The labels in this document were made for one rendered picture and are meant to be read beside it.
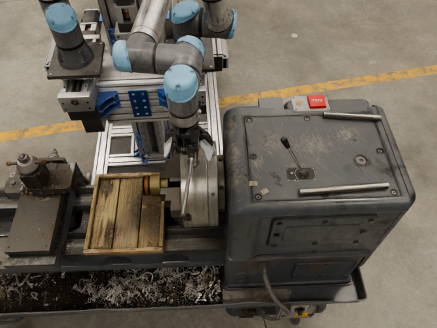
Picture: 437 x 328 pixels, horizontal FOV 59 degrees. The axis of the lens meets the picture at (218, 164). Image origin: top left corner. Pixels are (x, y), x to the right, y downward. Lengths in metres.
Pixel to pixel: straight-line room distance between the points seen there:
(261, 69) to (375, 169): 2.30
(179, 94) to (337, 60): 2.96
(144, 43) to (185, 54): 0.11
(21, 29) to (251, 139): 3.35
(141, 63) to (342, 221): 0.81
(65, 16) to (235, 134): 0.83
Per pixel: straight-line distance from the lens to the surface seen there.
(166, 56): 0.97
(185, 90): 0.87
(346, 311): 2.48
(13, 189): 1.84
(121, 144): 2.74
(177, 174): 1.42
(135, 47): 0.99
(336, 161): 1.34
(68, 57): 1.81
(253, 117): 1.41
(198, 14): 1.66
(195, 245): 1.56
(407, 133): 3.33
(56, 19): 1.74
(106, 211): 1.67
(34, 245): 1.59
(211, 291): 1.82
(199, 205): 1.31
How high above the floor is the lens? 2.29
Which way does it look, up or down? 54 degrees down
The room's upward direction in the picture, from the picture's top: straight up
